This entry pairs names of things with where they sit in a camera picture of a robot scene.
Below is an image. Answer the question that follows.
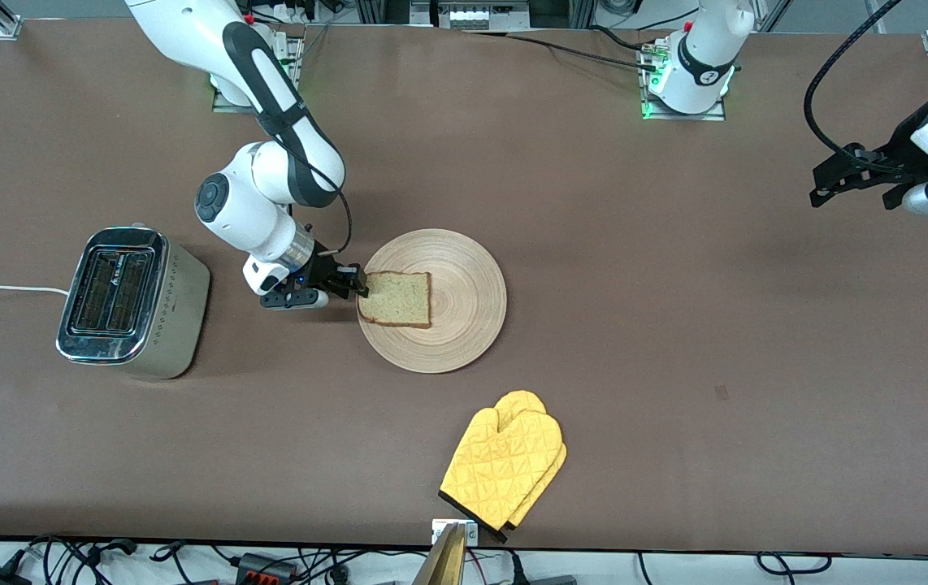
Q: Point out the slice of brown bread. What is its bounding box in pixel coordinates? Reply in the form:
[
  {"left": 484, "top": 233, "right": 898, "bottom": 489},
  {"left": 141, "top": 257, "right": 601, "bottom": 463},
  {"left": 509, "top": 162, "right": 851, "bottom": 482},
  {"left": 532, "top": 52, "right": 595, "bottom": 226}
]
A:
[{"left": 358, "top": 271, "right": 433, "bottom": 329}]

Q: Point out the chrome and beige toaster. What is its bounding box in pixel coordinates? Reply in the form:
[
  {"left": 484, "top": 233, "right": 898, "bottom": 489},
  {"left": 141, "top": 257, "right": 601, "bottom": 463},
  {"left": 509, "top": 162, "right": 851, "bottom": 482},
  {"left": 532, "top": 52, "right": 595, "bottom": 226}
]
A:
[{"left": 55, "top": 226, "right": 211, "bottom": 380}]

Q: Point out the black and red connector box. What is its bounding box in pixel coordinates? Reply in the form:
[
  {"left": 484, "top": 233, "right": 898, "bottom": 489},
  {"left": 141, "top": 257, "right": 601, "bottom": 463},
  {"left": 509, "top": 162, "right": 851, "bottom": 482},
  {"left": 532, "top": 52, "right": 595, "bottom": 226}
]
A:
[{"left": 236, "top": 552, "right": 298, "bottom": 583}]

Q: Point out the round wooden plate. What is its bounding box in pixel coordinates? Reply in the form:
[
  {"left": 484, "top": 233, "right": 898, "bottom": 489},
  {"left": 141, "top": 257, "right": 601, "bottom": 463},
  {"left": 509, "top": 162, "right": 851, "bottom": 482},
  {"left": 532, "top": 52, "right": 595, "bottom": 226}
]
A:
[{"left": 356, "top": 228, "right": 507, "bottom": 375}]

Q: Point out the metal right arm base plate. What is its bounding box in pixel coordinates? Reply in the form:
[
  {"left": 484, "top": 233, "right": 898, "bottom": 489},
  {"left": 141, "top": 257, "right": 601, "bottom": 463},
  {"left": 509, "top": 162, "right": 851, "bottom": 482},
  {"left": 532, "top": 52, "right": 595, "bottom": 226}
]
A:
[{"left": 212, "top": 37, "right": 304, "bottom": 115}]

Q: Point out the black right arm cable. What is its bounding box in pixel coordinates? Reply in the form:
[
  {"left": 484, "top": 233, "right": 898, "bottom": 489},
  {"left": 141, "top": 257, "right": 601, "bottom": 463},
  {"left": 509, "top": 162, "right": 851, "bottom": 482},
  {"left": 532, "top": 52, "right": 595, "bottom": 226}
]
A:
[{"left": 293, "top": 154, "right": 353, "bottom": 257}]

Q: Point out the grey electrical box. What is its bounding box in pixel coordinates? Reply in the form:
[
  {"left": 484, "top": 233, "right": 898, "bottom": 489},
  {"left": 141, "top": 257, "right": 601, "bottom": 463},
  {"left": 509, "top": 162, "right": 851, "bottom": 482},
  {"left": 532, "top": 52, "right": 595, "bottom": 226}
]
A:
[{"left": 436, "top": 0, "right": 531, "bottom": 32}]

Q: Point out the brass camera mount pole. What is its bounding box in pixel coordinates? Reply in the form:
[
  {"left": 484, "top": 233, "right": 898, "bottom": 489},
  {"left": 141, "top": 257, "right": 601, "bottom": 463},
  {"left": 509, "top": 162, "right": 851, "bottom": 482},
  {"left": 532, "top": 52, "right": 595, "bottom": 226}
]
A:
[{"left": 411, "top": 524, "right": 469, "bottom": 585}]

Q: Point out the yellow quilted oven mitt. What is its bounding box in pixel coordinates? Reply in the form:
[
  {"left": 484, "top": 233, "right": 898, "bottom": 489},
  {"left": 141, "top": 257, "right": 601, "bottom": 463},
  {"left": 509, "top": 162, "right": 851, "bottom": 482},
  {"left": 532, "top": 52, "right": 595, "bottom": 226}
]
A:
[
  {"left": 440, "top": 390, "right": 566, "bottom": 533},
  {"left": 503, "top": 439, "right": 569, "bottom": 544}
]

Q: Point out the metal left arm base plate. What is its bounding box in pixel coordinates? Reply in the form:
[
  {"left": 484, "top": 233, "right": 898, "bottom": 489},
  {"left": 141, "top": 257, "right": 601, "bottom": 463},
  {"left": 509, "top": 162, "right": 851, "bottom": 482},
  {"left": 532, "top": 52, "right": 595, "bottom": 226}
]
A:
[{"left": 641, "top": 41, "right": 726, "bottom": 123}]

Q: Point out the white mount bracket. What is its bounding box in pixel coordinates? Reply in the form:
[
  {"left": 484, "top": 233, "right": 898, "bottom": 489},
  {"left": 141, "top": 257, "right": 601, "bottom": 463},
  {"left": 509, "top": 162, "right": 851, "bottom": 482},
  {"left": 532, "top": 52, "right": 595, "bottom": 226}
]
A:
[{"left": 431, "top": 520, "right": 479, "bottom": 547}]

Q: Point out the black cable on table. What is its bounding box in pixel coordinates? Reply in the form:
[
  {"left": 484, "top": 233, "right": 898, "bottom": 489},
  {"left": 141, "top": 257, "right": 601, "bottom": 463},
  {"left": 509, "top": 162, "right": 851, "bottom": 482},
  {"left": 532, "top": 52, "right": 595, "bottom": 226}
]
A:
[{"left": 464, "top": 28, "right": 660, "bottom": 70}]

